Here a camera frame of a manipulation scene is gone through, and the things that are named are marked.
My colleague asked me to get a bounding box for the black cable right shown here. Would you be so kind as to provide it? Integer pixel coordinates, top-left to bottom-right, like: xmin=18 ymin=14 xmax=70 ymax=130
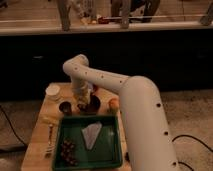
xmin=171 ymin=134 xmax=213 ymax=171

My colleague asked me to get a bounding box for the dark red grape bunch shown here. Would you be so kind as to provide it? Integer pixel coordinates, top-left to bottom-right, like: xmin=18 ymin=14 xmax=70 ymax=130
xmin=60 ymin=140 xmax=77 ymax=166

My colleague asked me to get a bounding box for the green plastic tray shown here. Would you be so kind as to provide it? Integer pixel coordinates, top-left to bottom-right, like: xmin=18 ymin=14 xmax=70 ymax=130
xmin=52 ymin=115 xmax=122 ymax=171

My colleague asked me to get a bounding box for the dark purple bowl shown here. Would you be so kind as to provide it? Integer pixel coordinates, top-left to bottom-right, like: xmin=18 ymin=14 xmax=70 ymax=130
xmin=77 ymin=95 xmax=101 ymax=115

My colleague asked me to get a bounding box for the white folded cloth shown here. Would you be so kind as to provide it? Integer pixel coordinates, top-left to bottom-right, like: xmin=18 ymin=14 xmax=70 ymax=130
xmin=82 ymin=122 xmax=102 ymax=150

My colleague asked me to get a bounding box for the white plastic cup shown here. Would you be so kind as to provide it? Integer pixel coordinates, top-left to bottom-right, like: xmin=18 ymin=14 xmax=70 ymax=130
xmin=45 ymin=84 xmax=60 ymax=101

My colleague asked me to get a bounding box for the black cable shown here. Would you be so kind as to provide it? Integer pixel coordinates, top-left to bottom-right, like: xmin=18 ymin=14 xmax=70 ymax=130
xmin=0 ymin=104 xmax=29 ymax=154
xmin=171 ymin=134 xmax=213 ymax=171

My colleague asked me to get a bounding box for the black cable left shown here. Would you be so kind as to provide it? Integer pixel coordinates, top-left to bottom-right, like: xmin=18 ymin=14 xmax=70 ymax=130
xmin=0 ymin=104 xmax=29 ymax=154

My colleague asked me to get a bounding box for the yellow handled fork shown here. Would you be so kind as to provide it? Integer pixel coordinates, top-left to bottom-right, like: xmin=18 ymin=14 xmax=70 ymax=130
xmin=42 ymin=117 xmax=59 ymax=158

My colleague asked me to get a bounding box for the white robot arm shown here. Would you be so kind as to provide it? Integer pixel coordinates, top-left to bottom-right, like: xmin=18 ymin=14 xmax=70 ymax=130
xmin=63 ymin=54 xmax=180 ymax=171

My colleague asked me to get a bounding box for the small dark metal cup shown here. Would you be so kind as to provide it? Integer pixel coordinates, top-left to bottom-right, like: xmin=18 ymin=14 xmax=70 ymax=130
xmin=59 ymin=101 xmax=72 ymax=115

